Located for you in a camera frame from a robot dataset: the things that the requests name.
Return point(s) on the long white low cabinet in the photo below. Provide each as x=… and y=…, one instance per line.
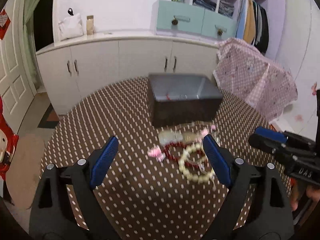
x=73, y=69

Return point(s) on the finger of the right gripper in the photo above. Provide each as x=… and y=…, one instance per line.
x=271, y=132
x=270, y=143

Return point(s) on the green doorway curtain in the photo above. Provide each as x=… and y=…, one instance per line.
x=28, y=40

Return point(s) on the white tote bag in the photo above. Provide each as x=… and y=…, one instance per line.
x=71, y=26

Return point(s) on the black jewelry box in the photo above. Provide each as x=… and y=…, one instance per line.
x=175, y=99

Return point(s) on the brown polka dot tablecloth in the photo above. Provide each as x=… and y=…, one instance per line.
x=142, y=198

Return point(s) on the beige jar with lid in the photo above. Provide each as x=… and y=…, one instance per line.
x=90, y=25

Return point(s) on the pale jade stone pendant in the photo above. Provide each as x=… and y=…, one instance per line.
x=165, y=137

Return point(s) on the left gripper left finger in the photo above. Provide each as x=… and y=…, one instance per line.
x=100, y=161

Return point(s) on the teal two-drawer chest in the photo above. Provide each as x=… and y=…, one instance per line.
x=184, y=20

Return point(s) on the red diamond door decoration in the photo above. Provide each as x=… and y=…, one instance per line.
x=4, y=23

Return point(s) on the white panel door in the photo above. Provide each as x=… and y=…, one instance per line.
x=16, y=93

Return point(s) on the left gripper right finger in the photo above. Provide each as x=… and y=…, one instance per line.
x=220, y=159

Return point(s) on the hanging clothes row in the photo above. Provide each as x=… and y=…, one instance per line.
x=252, y=25

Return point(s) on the person's right hand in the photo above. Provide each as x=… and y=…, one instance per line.
x=299, y=189

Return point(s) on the pink checkered cloth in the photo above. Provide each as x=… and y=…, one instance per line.
x=259, y=81

